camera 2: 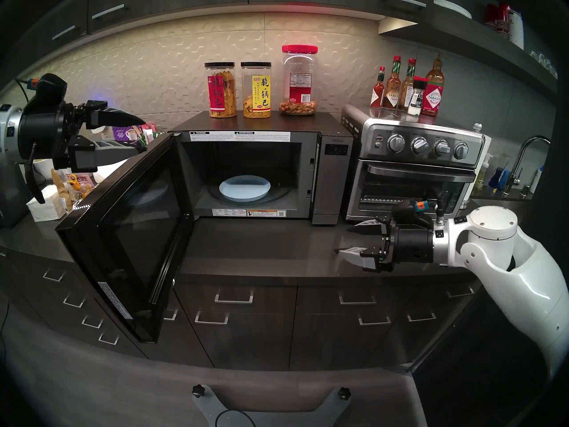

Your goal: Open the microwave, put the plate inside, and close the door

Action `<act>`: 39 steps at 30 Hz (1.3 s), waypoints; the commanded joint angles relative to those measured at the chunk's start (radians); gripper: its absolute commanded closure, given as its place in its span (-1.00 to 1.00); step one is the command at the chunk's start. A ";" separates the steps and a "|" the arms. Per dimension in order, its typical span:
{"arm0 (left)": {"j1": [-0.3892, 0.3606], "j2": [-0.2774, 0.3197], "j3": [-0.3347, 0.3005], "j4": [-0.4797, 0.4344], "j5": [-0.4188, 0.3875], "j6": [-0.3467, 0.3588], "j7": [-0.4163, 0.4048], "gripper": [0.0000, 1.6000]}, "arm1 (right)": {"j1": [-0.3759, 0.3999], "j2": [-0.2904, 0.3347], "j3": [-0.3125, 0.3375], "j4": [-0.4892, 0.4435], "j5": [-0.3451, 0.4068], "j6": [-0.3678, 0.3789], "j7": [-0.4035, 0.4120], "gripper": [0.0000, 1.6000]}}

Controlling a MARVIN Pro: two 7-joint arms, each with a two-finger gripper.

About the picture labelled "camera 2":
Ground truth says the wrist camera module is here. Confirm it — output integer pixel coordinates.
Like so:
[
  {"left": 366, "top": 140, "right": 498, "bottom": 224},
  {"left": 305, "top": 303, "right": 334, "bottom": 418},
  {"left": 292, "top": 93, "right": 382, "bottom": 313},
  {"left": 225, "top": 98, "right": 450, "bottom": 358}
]
[
  {"left": 16, "top": 73, "right": 68, "bottom": 105},
  {"left": 391, "top": 189, "right": 448, "bottom": 230}
]

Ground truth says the stack of white plates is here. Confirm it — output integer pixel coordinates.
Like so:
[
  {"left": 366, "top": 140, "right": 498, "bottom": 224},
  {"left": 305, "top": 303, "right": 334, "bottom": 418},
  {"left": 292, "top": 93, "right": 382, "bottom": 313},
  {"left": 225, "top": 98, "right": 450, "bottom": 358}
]
[{"left": 433, "top": 0, "right": 473, "bottom": 20}]

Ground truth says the spice shaker with red cap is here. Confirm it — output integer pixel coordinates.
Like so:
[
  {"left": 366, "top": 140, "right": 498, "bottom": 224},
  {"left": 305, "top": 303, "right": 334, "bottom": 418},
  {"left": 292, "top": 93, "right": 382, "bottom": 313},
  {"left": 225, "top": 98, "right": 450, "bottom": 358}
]
[{"left": 407, "top": 76, "right": 427, "bottom": 117}]

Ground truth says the stainless steel toaster oven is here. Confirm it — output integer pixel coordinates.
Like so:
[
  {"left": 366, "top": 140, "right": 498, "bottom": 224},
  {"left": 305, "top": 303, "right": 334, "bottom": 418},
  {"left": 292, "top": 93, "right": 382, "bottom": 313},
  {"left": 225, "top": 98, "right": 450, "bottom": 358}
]
[{"left": 341, "top": 105, "right": 486, "bottom": 222}]

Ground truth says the clear jar with red lid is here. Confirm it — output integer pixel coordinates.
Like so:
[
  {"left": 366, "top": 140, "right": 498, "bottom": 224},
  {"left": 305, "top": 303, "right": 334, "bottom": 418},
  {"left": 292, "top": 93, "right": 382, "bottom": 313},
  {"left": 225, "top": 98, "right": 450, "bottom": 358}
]
[{"left": 279, "top": 44, "right": 319, "bottom": 116}]

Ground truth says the glass microwave turntable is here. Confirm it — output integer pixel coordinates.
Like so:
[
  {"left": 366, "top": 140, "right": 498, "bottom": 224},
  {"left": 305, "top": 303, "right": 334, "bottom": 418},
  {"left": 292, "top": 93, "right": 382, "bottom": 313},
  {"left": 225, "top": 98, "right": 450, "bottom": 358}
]
[{"left": 205, "top": 165, "right": 296, "bottom": 206}]

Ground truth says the snack pack with yellow print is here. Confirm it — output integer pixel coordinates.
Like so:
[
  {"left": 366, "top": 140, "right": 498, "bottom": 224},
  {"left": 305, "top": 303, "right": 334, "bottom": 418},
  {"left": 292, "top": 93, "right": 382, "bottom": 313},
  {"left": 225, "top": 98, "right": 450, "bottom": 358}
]
[{"left": 66, "top": 173, "right": 95, "bottom": 195}]

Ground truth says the white crumpled paper bag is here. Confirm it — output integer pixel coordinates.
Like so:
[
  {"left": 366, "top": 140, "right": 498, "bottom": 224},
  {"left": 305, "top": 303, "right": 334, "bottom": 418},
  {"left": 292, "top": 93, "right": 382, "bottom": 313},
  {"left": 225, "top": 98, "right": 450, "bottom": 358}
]
[{"left": 92, "top": 158, "right": 128, "bottom": 184}]

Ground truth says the dark wall shelf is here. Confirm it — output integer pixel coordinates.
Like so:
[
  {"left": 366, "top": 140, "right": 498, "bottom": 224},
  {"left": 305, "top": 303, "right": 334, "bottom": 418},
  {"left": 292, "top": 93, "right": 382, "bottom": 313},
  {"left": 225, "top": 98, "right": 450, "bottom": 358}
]
[{"left": 378, "top": 4, "right": 558, "bottom": 102}]

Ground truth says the large Tabasco sauce bottle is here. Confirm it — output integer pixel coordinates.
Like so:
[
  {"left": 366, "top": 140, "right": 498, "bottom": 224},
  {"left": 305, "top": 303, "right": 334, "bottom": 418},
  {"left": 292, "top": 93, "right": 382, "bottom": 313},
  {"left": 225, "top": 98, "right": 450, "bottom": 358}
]
[{"left": 421, "top": 53, "right": 445, "bottom": 117}]

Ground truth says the stack of red cups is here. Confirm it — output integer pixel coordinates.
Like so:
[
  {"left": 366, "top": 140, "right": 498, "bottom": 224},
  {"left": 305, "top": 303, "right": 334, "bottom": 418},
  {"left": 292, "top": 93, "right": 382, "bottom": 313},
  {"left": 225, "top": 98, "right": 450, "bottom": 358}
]
[{"left": 485, "top": 3, "right": 511, "bottom": 34}]

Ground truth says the purple tea pouch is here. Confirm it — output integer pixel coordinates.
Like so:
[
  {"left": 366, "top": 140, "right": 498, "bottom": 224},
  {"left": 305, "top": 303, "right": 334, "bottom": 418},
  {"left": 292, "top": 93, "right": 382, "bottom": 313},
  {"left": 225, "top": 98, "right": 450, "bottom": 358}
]
[{"left": 112, "top": 126, "right": 143, "bottom": 143}]

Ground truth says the snack jar with red label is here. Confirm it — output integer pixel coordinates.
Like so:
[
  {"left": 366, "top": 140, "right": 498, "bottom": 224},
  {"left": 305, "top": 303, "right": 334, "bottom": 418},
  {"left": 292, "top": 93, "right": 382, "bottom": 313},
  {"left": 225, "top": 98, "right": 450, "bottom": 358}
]
[{"left": 204, "top": 62, "right": 237, "bottom": 118}]

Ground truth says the row of clear glasses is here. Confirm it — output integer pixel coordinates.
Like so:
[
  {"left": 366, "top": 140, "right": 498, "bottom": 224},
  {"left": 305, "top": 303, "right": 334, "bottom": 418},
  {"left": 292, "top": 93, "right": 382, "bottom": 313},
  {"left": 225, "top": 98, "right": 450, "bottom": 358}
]
[{"left": 529, "top": 48, "right": 558, "bottom": 80}]

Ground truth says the sauce bottle with green neck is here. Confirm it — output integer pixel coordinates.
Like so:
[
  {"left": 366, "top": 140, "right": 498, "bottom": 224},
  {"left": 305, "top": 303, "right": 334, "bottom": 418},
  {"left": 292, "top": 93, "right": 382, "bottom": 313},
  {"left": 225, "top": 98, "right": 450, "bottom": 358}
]
[{"left": 398, "top": 58, "right": 417, "bottom": 111}]

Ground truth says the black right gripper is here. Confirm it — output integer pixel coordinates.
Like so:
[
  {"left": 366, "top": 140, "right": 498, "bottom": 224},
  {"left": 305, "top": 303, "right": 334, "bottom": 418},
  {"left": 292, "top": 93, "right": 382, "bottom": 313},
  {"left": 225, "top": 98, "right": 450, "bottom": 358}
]
[{"left": 334, "top": 217, "right": 436, "bottom": 274}]

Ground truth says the black left wrist cable loop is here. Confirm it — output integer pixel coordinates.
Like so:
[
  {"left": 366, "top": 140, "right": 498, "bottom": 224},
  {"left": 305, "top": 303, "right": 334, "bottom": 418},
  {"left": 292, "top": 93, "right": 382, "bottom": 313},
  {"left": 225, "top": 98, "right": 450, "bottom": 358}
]
[{"left": 24, "top": 141, "right": 46, "bottom": 204}]

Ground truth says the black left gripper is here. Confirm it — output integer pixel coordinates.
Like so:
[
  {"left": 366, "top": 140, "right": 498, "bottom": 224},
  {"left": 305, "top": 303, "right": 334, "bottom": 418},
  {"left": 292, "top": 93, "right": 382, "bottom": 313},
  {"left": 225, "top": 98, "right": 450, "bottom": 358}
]
[{"left": 18, "top": 100, "right": 147, "bottom": 173}]

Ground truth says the chrome sink faucet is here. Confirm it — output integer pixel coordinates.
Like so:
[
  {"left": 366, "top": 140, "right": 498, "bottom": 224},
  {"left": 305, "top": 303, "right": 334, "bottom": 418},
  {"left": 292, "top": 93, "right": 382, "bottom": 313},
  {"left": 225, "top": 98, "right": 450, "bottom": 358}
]
[{"left": 505, "top": 136, "right": 552, "bottom": 196}]

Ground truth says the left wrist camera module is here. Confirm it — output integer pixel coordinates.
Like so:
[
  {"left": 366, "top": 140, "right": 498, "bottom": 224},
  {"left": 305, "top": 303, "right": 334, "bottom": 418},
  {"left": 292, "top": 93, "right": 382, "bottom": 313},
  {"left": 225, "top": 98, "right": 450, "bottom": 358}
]
[{"left": 16, "top": 73, "right": 68, "bottom": 105}]

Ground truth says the black cable on base plate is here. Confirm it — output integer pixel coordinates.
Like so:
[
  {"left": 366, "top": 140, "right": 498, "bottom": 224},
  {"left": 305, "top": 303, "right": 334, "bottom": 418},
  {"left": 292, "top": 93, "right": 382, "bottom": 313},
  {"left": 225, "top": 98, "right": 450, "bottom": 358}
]
[{"left": 216, "top": 409, "right": 258, "bottom": 427}]

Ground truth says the red cup with sachets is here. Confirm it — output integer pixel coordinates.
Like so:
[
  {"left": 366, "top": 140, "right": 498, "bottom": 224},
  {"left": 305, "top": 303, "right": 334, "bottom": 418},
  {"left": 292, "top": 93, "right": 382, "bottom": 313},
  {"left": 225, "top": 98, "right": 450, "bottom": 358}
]
[{"left": 136, "top": 123, "right": 161, "bottom": 149}]

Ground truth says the white napkin stack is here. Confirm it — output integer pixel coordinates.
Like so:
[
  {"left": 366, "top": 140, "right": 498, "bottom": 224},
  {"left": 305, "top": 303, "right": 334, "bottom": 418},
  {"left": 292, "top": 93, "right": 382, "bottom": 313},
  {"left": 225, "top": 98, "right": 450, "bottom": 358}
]
[{"left": 26, "top": 185, "right": 66, "bottom": 222}]

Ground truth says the brown sauce bottle red cap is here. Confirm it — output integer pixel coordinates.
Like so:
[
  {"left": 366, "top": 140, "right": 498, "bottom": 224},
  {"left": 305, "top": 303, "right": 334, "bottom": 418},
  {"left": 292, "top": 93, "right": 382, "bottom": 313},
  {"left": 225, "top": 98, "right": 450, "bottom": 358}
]
[{"left": 383, "top": 56, "right": 402, "bottom": 110}]

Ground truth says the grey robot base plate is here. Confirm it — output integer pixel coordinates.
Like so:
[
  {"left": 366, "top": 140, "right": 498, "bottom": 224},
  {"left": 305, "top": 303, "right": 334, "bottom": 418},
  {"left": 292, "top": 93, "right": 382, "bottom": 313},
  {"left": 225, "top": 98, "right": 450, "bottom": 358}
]
[{"left": 192, "top": 384, "right": 352, "bottom": 427}]

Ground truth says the snack jar with yellow label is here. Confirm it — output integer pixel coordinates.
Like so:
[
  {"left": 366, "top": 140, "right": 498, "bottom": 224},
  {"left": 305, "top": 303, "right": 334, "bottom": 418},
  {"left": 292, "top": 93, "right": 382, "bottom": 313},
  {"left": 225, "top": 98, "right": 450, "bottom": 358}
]
[{"left": 241, "top": 62, "right": 272, "bottom": 119}]

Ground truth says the light blue plate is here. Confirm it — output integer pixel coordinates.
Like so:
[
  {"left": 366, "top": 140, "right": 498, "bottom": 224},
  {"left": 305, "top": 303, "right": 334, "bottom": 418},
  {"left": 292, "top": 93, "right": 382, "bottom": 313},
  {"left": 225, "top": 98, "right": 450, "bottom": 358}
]
[{"left": 219, "top": 175, "right": 271, "bottom": 203}]

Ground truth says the small red hot sauce bottle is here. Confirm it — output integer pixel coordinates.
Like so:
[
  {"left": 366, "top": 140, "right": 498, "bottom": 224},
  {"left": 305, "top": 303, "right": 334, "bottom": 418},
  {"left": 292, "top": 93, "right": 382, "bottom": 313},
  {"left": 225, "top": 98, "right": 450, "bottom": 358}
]
[{"left": 370, "top": 66, "right": 385, "bottom": 109}]

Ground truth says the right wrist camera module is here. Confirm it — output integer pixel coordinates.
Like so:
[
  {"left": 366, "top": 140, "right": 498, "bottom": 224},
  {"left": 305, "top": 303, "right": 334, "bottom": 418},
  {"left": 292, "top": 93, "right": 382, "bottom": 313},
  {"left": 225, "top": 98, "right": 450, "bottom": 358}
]
[{"left": 391, "top": 189, "right": 448, "bottom": 230}]

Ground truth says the black glass microwave door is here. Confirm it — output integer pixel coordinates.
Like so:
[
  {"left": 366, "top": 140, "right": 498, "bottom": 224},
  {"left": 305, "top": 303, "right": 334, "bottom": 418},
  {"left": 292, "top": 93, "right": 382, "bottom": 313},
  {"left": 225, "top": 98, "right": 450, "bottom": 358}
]
[{"left": 56, "top": 132, "right": 195, "bottom": 343}]

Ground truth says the white paper cup stack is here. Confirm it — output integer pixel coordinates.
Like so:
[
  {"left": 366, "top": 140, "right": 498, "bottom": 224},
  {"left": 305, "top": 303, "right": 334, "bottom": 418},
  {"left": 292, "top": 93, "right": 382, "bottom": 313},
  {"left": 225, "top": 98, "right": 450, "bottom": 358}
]
[{"left": 508, "top": 10, "right": 525, "bottom": 49}]

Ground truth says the clear soap pump bottle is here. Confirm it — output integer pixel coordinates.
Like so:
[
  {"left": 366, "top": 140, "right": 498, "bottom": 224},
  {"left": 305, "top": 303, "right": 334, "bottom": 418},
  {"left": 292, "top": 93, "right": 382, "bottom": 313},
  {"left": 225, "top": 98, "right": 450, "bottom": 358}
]
[{"left": 474, "top": 153, "right": 493, "bottom": 191}]

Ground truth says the dark lower cabinet unit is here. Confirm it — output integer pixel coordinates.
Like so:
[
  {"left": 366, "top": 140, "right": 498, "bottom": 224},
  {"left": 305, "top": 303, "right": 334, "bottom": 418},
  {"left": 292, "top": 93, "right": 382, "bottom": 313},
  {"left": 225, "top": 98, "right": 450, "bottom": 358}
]
[{"left": 0, "top": 248, "right": 489, "bottom": 373}]

